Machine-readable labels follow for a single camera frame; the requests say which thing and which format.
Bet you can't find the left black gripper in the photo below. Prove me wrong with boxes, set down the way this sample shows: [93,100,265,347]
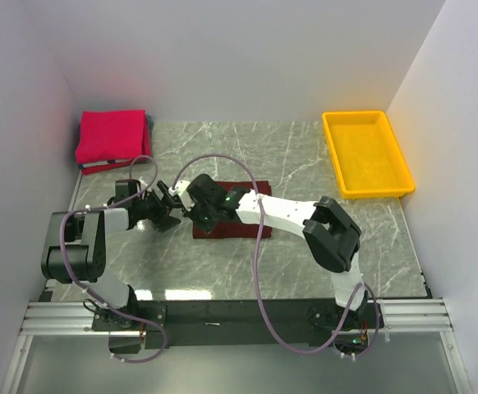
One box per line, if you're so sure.
[133,181,188,231]

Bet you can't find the dark red t-shirt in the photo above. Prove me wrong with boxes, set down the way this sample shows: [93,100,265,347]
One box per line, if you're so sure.
[192,181,272,240]

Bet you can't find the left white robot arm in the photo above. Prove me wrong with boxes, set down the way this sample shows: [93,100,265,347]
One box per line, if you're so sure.
[41,179,182,330]

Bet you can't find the folded red striped t-shirt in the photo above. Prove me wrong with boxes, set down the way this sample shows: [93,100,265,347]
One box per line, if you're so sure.
[76,121,152,175]

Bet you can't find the folded pink t-shirt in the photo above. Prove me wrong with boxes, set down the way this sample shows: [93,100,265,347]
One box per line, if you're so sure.
[76,109,150,165]

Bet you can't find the black base beam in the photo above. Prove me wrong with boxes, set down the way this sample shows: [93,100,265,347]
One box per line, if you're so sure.
[83,299,384,355]

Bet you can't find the yellow plastic tray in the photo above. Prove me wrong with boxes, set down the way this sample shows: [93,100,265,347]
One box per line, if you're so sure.
[322,110,416,199]

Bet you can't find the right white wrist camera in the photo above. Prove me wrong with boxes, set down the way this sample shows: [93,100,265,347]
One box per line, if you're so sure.
[168,181,195,211]

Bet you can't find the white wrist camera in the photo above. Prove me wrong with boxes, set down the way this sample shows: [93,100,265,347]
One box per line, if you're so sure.
[138,176,151,194]
[168,181,195,211]

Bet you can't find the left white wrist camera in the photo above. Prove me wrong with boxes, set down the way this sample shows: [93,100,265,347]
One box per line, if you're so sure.
[138,176,151,194]

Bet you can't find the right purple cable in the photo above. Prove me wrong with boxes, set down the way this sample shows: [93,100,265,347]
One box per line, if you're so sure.
[171,153,379,356]

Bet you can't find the aluminium rail frame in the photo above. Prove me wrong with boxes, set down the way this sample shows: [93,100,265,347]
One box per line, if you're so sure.
[0,250,470,394]

